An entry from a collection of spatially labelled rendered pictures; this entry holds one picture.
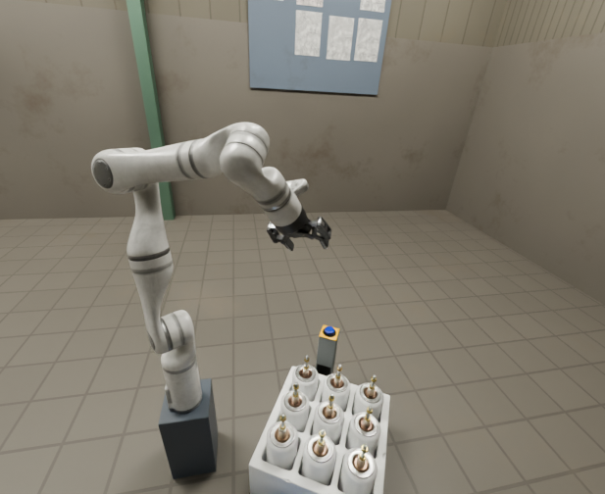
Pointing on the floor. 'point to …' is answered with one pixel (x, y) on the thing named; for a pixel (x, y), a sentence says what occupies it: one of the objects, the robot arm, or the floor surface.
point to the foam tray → (263, 472)
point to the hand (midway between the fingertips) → (308, 245)
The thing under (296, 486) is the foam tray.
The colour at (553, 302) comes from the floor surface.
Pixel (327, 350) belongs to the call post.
